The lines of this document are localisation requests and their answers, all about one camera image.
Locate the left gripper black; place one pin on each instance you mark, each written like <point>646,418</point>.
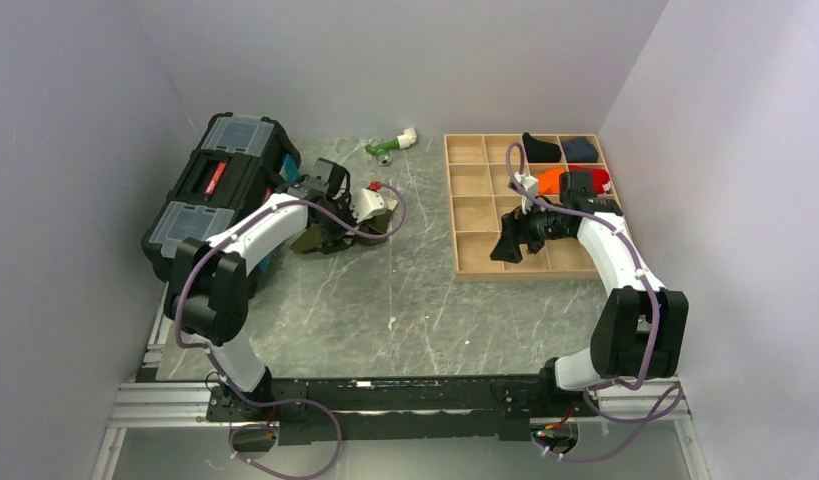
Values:
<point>330,236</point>

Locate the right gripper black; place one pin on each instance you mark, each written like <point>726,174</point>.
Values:
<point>515,231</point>

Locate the olive green underwear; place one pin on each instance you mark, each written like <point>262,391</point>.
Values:
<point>308,239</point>

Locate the wooden compartment tray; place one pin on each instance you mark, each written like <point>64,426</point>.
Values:
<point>479,170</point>

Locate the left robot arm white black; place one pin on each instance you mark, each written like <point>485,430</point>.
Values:
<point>211,281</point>

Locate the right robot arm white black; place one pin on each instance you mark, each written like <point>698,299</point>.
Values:
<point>640,330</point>

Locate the orange rolled cloth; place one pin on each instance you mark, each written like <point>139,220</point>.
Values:
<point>549,180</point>

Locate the black rolled cloth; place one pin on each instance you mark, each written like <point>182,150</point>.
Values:
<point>540,151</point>

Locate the green white pipe fitting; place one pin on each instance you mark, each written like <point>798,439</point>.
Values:
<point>382,151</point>

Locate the red rolled cloth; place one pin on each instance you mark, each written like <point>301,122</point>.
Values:
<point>601,179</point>

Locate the navy rolled cloth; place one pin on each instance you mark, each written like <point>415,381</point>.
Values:
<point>580,150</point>

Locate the black plastic toolbox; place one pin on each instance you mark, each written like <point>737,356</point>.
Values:
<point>238,161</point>

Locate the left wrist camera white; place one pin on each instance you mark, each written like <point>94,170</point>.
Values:
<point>367,203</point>

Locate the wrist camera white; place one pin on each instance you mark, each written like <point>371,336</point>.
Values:
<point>367,203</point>
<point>527,186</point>

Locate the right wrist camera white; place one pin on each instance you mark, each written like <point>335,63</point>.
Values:
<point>527,186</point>

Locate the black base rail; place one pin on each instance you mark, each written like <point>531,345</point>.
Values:
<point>504,407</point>

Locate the aluminium frame rail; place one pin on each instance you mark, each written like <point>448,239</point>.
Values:
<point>146,402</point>

